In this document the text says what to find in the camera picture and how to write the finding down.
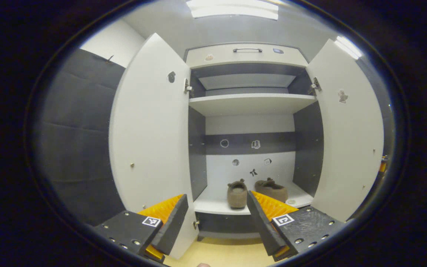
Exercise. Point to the ceiling light panel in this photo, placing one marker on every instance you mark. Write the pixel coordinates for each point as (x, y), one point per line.
(347, 47)
(232, 9)

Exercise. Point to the white cabinet door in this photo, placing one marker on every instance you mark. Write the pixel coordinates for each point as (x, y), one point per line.
(150, 129)
(350, 148)

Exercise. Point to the white shoe cabinet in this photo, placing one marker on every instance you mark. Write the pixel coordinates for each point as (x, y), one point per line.
(250, 104)

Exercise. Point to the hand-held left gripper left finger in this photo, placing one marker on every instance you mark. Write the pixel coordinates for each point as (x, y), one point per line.
(169, 226)

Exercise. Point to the white cabinet drawer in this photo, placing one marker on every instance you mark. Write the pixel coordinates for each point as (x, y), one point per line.
(221, 55)

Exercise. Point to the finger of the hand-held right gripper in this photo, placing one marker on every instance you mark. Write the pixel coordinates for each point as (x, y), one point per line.
(383, 166)

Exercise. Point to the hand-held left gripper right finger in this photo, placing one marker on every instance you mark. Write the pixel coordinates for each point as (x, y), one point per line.
(263, 226)

